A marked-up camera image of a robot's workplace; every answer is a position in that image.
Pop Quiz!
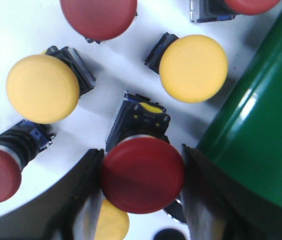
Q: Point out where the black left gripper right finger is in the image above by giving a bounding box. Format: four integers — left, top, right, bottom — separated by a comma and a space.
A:
182, 144, 282, 240

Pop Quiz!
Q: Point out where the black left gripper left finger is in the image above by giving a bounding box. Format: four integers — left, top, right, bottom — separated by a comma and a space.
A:
0, 149, 104, 240

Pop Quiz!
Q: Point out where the red mushroom push button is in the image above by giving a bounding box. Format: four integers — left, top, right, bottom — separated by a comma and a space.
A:
0, 119, 56, 203
60, 0, 138, 42
189, 0, 280, 23
101, 92, 185, 214

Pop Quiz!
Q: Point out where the yellow mushroom push button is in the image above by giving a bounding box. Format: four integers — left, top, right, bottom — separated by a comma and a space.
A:
144, 32, 229, 104
94, 199, 130, 240
6, 45, 96, 124

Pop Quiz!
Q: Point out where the green conveyor belt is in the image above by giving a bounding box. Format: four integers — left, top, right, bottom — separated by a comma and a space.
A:
197, 12, 282, 207

